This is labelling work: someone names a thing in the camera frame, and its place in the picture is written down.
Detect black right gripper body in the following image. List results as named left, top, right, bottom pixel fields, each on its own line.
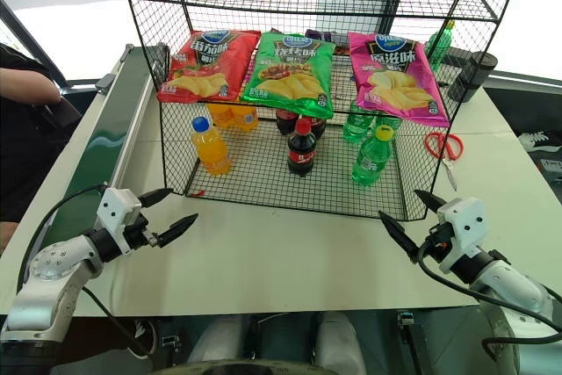
left=418, top=220, right=454, bottom=258

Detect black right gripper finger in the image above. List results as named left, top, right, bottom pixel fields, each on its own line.
left=414, top=189, right=450, bottom=219
left=378, top=210, right=420, bottom=265

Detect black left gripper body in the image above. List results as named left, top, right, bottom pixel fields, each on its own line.
left=124, top=212, right=160, bottom=250

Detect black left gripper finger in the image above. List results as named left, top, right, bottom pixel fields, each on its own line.
left=156, top=213, right=200, bottom=249
left=139, top=187, right=175, bottom=209

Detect green conveyor belt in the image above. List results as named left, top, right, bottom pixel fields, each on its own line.
left=41, top=43, right=172, bottom=258

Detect orange soda bottle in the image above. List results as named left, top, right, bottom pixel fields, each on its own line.
left=190, top=116, right=234, bottom=177
left=205, top=102, right=234, bottom=131
left=229, top=104, right=261, bottom=133

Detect green soda bottle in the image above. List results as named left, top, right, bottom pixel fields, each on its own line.
left=350, top=125, right=394, bottom=188
left=374, top=112, right=403, bottom=133
left=424, top=20, right=454, bottom=74
left=342, top=99, right=375, bottom=144

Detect black and white sneaker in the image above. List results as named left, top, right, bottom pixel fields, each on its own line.
left=130, top=317, right=160, bottom=359

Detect magenta potato chips bag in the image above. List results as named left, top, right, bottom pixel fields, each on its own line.
left=347, top=32, right=451, bottom=129

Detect white rounded robot leg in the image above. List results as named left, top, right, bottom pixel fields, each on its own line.
left=313, top=310, right=368, bottom=375
left=187, top=314, right=248, bottom=375

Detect black cylindrical cup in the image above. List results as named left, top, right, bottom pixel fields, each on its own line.
left=447, top=51, right=500, bottom=105

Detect red potato chips bag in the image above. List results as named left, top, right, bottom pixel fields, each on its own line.
left=157, top=29, right=263, bottom=105

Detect person in black clothes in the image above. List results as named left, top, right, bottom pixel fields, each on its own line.
left=0, top=42, right=84, bottom=223

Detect green potato chips bag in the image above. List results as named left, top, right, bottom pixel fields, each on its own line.
left=238, top=32, right=337, bottom=121

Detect purple snack packet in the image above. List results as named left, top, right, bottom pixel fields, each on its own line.
left=304, top=28, right=351, bottom=56

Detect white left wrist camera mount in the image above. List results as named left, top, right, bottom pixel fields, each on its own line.
left=96, top=187, right=143, bottom=256

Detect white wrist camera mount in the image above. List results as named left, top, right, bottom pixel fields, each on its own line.
left=436, top=196, right=488, bottom=274
left=96, top=187, right=143, bottom=256

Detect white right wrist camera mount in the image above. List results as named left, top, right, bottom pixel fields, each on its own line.
left=436, top=196, right=488, bottom=274

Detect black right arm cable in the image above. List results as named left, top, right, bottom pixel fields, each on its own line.
left=416, top=240, right=562, bottom=350

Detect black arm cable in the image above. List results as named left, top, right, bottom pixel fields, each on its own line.
left=16, top=183, right=109, bottom=293
left=416, top=240, right=562, bottom=350

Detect red handled scissors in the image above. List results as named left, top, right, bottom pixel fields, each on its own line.
left=422, top=130, right=465, bottom=192

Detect thin black cable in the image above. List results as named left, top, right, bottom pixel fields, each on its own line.
left=82, top=285, right=154, bottom=359

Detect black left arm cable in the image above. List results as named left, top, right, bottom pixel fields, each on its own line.
left=16, top=183, right=109, bottom=293

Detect black wire mesh rack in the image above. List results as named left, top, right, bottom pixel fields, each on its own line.
left=115, top=0, right=525, bottom=223

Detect black diagonal frame beam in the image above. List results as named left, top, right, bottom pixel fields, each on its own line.
left=0, top=0, right=70, bottom=88

